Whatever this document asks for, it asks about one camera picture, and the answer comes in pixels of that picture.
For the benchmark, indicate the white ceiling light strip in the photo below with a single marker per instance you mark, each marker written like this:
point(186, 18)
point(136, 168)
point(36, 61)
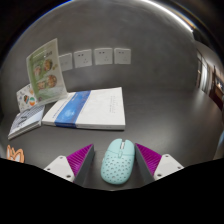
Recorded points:
point(173, 15)

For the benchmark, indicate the orange corgi-shaped mouse pad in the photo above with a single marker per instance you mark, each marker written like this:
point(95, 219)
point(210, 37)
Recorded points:
point(15, 155)

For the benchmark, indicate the white book with blue band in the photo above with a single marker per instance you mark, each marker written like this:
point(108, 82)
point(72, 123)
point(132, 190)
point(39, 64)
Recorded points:
point(100, 108)

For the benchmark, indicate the green menu sign stand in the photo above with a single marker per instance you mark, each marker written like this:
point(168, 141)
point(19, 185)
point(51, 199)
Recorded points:
point(46, 73)

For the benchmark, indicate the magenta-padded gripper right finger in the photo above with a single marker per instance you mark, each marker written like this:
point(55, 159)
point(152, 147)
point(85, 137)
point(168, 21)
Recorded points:
point(168, 165)

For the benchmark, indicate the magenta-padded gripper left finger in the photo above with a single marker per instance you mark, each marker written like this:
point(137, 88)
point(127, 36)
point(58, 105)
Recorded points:
point(60, 166)

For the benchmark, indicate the white card with colourful stickers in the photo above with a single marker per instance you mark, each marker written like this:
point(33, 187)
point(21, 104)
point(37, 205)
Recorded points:
point(26, 99)

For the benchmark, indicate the black framed glass partition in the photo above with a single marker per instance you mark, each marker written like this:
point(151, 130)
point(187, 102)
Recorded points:
point(204, 71)

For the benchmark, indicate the grey striped book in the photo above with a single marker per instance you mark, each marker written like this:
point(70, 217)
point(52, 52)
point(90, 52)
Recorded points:
point(26, 121)

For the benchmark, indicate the mint green perforated computer mouse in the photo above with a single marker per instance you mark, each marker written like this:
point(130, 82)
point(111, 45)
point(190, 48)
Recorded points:
point(117, 163)

